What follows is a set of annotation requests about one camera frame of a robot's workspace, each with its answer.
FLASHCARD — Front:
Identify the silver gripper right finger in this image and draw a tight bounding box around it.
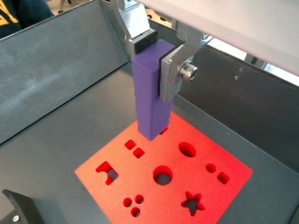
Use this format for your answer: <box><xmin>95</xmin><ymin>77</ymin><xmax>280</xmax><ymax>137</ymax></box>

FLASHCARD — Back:
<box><xmin>158</xmin><ymin>24</ymin><xmax>212</xmax><ymax>102</ymax></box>

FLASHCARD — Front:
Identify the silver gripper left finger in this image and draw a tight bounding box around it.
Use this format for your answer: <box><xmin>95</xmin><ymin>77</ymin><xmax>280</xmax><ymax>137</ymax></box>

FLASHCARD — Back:
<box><xmin>98</xmin><ymin>0</ymin><xmax>157</xmax><ymax>56</ymax></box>

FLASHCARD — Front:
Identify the purple rectangular block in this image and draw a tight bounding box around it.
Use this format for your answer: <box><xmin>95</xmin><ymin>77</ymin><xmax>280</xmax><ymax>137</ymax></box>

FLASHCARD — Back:
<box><xmin>131</xmin><ymin>39</ymin><xmax>173</xmax><ymax>140</ymax></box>

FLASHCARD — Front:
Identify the person in dark shirt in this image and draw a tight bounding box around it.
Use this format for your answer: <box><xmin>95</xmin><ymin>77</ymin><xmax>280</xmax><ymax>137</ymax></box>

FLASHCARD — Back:
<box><xmin>0</xmin><ymin>0</ymin><xmax>53</xmax><ymax>39</ymax></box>

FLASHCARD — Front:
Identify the red shape sorter board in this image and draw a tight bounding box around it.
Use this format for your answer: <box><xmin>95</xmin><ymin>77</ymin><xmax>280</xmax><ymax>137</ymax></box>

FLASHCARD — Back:
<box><xmin>74</xmin><ymin>114</ymin><xmax>252</xmax><ymax>224</ymax></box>

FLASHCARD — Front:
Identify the black curved holder block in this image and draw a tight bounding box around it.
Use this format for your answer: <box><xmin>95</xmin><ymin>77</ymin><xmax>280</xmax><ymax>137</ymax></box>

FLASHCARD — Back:
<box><xmin>0</xmin><ymin>189</ymin><xmax>45</xmax><ymax>224</ymax></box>

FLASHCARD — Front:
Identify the grey tray enclosure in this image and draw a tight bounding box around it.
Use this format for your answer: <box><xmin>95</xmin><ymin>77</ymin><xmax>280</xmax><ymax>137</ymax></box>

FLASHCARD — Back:
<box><xmin>0</xmin><ymin>0</ymin><xmax>299</xmax><ymax>224</ymax></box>

